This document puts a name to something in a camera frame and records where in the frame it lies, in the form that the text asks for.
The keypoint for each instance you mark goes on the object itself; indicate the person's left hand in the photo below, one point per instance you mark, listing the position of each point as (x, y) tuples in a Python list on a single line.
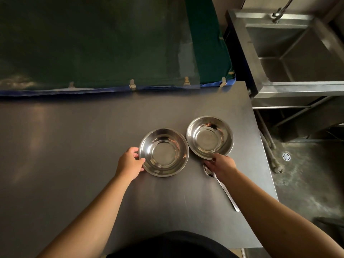
[(128, 163)]

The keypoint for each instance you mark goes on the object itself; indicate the person's right hand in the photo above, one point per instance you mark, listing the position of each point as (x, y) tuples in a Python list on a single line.
[(223, 166)]

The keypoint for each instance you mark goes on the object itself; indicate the person's left thumb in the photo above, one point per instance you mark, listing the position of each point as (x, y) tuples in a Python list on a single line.
[(141, 163)]

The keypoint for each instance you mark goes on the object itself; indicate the person's right thumb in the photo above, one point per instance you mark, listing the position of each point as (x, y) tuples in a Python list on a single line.
[(209, 166)]

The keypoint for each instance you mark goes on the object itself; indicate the stainless steel bowl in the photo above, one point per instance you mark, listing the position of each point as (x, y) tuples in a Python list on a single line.
[(164, 152), (209, 137)]

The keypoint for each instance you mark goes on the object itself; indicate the person's right forearm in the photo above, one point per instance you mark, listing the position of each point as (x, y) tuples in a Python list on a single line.
[(268, 217)]

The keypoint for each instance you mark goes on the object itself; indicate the person's left forearm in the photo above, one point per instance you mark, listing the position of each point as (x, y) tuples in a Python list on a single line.
[(88, 217)]

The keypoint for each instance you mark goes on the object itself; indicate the stainless steel spoon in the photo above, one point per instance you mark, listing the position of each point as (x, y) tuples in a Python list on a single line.
[(227, 194)]

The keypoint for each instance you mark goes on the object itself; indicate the grey drain pipe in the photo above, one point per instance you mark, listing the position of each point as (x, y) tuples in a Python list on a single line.
[(270, 147)]

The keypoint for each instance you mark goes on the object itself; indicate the round floor drain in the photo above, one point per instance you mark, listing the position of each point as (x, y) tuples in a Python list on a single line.
[(286, 156)]

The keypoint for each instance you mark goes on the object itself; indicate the metal clip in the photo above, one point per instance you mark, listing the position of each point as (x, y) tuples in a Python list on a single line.
[(186, 81), (71, 84), (223, 82), (132, 84)]

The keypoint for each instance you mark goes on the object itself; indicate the blue tarp edge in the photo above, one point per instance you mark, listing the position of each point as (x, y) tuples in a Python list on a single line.
[(107, 89)]

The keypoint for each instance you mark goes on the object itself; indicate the person's black shirt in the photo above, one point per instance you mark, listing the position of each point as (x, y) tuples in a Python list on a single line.
[(172, 245)]

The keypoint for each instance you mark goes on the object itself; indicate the green mesh cloth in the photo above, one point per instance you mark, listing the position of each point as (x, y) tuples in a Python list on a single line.
[(107, 40)]

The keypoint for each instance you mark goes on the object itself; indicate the stainless steel sink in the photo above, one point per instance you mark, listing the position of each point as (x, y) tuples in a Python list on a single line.
[(295, 51)]

